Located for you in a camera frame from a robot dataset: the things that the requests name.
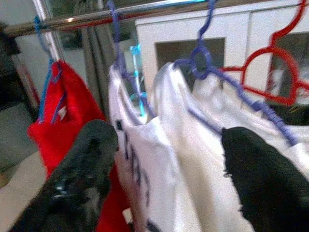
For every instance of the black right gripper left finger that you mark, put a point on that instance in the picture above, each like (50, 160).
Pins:
(72, 181)

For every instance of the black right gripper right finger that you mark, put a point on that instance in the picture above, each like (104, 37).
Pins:
(265, 188)

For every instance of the blue clothes hanger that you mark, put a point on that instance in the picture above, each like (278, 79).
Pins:
(44, 96)

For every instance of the purple clothes hanger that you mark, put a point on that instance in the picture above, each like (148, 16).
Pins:
(241, 94)
(116, 36)

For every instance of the red clothes hanger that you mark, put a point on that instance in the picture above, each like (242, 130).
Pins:
(233, 69)

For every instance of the plain white shirt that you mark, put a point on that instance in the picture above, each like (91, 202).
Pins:
(205, 157)

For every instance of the red garment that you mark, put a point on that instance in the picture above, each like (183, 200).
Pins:
(70, 104)

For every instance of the white shirt with dark print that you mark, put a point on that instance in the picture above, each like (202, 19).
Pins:
(159, 174)

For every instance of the dark grey curtain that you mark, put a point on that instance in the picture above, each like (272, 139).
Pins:
(96, 72)

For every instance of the cyan plastic clip rack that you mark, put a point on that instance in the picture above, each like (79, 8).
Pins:
(138, 72)

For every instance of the white display cabinet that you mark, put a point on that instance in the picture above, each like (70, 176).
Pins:
(236, 26)

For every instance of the silver clothes rail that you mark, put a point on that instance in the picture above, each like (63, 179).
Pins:
(84, 19)

